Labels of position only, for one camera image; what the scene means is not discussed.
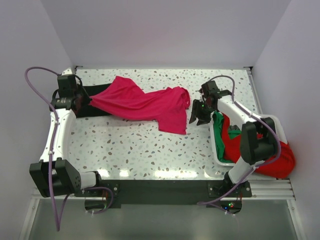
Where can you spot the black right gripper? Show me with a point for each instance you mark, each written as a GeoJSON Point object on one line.
{"type": "Point", "coordinates": [195, 113]}

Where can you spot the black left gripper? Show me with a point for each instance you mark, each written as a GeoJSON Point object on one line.
{"type": "Point", "coordinates": [87, 98]}

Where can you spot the aluminium frame rail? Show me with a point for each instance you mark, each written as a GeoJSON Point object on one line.
{"type": "Point", "coordinates": [269, 214]}

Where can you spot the magenta t shirt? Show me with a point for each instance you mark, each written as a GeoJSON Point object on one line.
{"type": "Point", "coordinates": [125, 99]}

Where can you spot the white plastic laundry basket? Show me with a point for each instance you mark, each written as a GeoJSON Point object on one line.
{"type": "Point", "coordinates": [257, 143]}

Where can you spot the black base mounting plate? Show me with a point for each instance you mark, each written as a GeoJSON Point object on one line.
{"type": "Point", "coordinates": [117, 193]}

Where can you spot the folded black t shirt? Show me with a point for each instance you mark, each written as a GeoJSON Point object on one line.
{"type": "Point", "coordinates": [89, 110]}

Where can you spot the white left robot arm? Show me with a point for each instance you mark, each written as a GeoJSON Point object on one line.
{"type": "Point", "coordinates": [53, 174]}

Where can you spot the green t shirt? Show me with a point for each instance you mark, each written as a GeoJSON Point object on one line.
{"type": "Point", "coordinates": [224, 133]}

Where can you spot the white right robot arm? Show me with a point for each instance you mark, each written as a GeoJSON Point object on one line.
{"type": "Point", "coordinates": [227, 105]}

